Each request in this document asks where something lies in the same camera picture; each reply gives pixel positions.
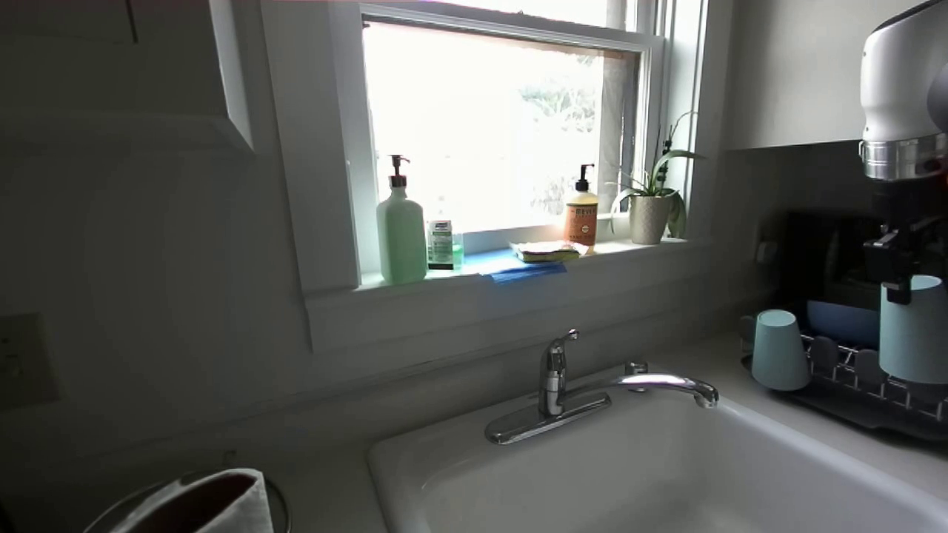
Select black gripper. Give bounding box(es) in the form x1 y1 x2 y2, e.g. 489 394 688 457
861 175 948 309

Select blue bowl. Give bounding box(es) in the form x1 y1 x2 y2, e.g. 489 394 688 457
802 298 883 354

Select black countertop appliance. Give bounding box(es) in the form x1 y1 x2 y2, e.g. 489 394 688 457
756 207 898 312

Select white plant pot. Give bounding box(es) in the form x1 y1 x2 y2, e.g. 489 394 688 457
628 192 676 250

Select green houseplant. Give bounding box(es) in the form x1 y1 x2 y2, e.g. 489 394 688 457
612 109 701 240

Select white kitchen sink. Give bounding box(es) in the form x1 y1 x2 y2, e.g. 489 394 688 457
366 379 948 533

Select amber soap pump bottle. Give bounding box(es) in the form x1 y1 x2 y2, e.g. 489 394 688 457
562 161 602 250

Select yellow sponge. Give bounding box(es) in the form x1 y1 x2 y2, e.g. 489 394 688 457
510 240 596 266

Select chrome sink faucet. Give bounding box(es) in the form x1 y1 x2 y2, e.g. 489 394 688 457
482 327 722 449

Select blue cloth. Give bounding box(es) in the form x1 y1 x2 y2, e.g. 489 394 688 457
458 247 569 289

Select white framed window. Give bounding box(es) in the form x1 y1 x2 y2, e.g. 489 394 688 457
329 0 716 290

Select small green-lidded jar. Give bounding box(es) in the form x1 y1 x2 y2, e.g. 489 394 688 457
427 221 468 274

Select green soap pump bottle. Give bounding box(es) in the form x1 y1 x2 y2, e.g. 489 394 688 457
372 152 433 290

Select black wire dish rack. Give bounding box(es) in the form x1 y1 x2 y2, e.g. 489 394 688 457
736 295 948 444

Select white wall cabinet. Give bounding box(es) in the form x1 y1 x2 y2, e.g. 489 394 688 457
0 0 258 155
722 0 928 155

